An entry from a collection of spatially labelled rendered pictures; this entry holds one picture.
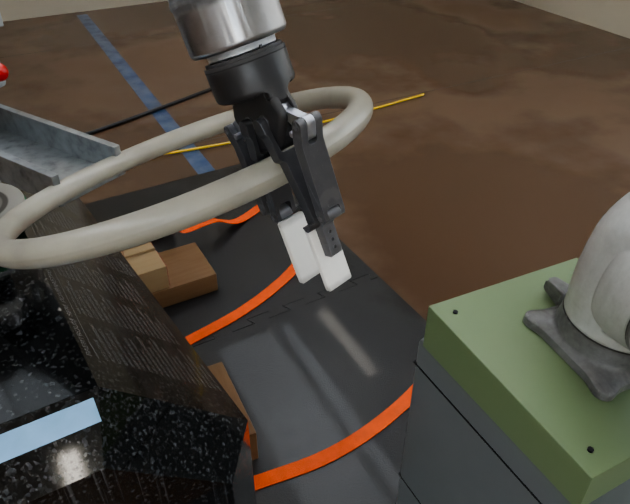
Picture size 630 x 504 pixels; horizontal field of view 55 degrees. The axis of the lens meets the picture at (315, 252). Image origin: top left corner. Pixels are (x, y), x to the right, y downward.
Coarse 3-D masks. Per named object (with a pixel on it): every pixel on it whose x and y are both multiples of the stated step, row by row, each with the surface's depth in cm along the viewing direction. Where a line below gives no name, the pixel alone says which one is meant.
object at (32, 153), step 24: (0, 120) 108; (24, 120) 103; (48, 120) 101; (0, 144) 104; (24, 144) 104; (48, 144) 103; (72, 144) 98; (96, 144) 94; (0, 168) 92; (24, 168) 88; (48, 168) 96; (72, 168) 96
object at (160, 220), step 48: (336, 96) 80; (144, 144) 95; (336, 144) 60; (48, 192) 84; (192, 192) 54; (240, 192) 54; (0, 240) 62; (48, 240) 56; (96, 240) 54; (144, 240) 54
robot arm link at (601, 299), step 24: (624, 216) 79; (600, 240) 83; (624, 240) 79; (576, 264) 91; (600, 264) 82; (624, 264) 78; (576, 288) 88; (600, 288) 82; (624, 288) 78; (576, 312) 89; (600, 312) 83; (624, 312) 78; (600, 336) 86; (624, 336) 79
